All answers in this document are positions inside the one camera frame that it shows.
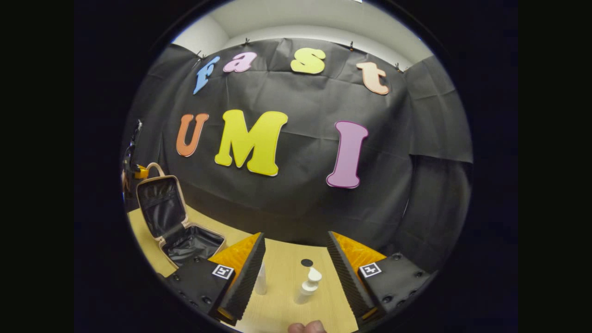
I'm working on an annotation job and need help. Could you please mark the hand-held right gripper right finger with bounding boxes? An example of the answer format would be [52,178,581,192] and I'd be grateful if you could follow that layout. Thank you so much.
[327,231,438,324]

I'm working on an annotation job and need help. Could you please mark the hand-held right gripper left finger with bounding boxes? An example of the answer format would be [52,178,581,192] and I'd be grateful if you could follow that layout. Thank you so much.
[164,232,266,327]

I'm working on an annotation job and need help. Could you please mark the white squeeze tube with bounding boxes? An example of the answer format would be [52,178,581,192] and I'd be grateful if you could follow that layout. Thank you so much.
[253,261,268,296]

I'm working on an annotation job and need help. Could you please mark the beige suitcase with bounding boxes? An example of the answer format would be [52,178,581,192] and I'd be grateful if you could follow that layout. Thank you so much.
[136,162,227,270]

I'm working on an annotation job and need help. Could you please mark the white pump bottle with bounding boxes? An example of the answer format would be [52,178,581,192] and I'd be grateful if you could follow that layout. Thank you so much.
[294,267,323,305]

